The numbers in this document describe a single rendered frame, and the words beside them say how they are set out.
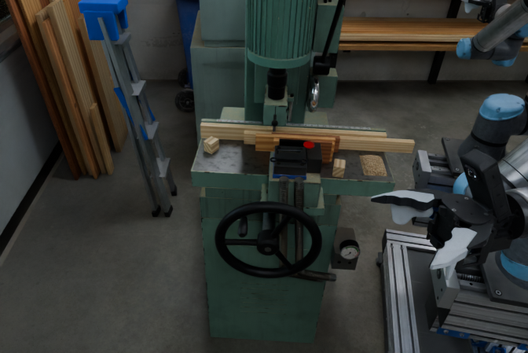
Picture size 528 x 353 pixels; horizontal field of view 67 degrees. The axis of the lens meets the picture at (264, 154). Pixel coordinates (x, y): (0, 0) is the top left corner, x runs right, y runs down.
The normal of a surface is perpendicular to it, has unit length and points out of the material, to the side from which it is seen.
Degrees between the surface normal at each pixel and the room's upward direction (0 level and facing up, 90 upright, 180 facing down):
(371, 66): 90
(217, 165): 0
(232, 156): 0
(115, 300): 0
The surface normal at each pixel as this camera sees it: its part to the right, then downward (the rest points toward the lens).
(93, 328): 0.04, -0.80
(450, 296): -0.19, 0.57
